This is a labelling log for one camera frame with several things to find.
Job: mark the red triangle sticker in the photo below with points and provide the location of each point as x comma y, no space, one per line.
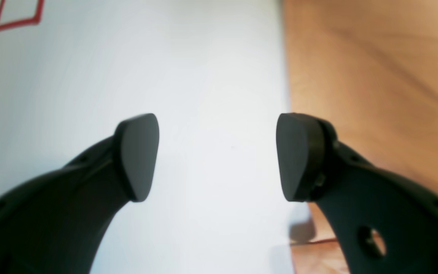
20,13

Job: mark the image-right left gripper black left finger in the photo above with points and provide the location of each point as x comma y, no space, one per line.
54,223

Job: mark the peach T-shirt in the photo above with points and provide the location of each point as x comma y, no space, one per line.
370,67

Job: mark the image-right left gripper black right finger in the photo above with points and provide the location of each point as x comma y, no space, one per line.
384,222

